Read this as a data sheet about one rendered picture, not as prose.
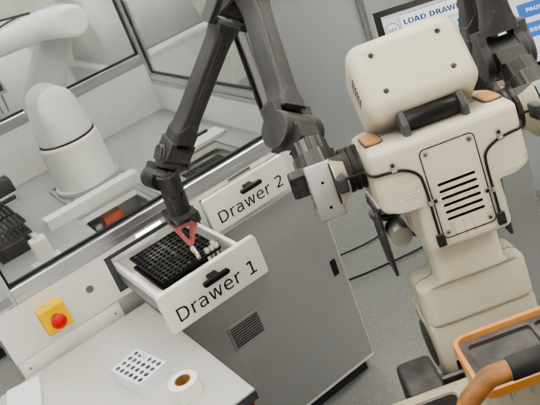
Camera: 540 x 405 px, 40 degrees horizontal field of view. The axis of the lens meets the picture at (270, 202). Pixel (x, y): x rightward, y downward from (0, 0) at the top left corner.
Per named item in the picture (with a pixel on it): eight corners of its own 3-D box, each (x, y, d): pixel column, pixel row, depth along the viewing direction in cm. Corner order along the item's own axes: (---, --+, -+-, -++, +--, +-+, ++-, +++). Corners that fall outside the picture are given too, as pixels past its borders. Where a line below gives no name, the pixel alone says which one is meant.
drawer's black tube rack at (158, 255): (229, 266, 193) (220, 246, 191) (173, 303, 187) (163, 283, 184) (190, 243, 211) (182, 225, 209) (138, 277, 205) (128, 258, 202)
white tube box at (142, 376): (172, 374, 174) (165, 361, 173) (145, 397, 170) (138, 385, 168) (142, 359, 183) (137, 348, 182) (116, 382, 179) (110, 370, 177)
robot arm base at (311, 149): (288, 180, 137) (349, 157, 136) (275, 145, 140) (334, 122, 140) (295, 201, 145) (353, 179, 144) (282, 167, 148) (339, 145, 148)
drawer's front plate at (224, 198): (292, 185, 227) (281, 153, 222) (216, 234, 215) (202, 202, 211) (289, 184, 228) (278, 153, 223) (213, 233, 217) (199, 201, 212)
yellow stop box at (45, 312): (75, 322, 194) (63, 300, 191) (51, 337, 191) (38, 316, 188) (69, 316, 198) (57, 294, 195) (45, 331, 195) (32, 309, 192)
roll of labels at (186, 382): (173, 408, 163) (165, 394, 162) (176, 386, 170) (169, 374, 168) (202, 400, 162) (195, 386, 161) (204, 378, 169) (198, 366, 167)
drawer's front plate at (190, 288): (268, 271, 188) (254, 235, 184) (173, 335, 177) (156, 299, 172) (265, 268, 190) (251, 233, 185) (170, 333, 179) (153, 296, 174)
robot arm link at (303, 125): (305, 141, 140) (325, 145, 143) (288, 100, 145) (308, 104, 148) (277, 169, 146) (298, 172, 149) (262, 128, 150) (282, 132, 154)
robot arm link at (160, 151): (162, 144, 178) (193, 148, 183) (139, 138, 186) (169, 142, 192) (154, 194, 179) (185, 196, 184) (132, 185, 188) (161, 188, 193)
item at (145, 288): (258, 267, 189) (250, 247, 186) (173, 324, 179) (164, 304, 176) (187, 229, 221) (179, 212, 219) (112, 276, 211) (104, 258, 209)
